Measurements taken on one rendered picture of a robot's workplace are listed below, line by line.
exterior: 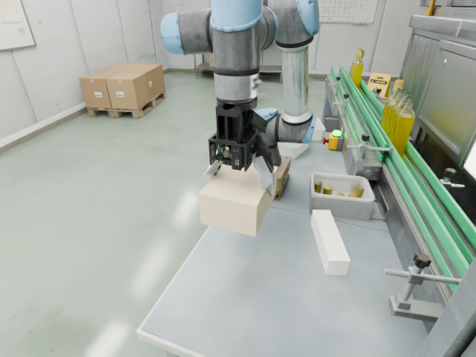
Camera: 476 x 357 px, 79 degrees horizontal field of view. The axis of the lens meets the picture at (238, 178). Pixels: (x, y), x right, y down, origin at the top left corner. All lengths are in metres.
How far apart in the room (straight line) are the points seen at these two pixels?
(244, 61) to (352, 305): 0.69
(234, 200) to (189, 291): 0.41
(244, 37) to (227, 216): 0.32
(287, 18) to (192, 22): 0.38
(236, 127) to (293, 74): 0.53
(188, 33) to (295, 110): 0.58
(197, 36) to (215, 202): 0.31
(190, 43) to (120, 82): 3.90
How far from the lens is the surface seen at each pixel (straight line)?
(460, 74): 1.32
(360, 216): 1.17
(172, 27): 0.62
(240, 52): 0.46
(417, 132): 1.61
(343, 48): 7.20
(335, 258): 0.91
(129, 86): 4.44
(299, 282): 0.90
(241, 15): 0.46
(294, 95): 1.05
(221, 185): 0.58
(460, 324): 0.44
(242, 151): 0.50
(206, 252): 0.97
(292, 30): 0.93
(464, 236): 0.96
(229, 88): 0.47
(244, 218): 0.55
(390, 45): 7.37
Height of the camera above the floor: 1.44
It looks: 31 degrees down
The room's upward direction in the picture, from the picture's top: straight up
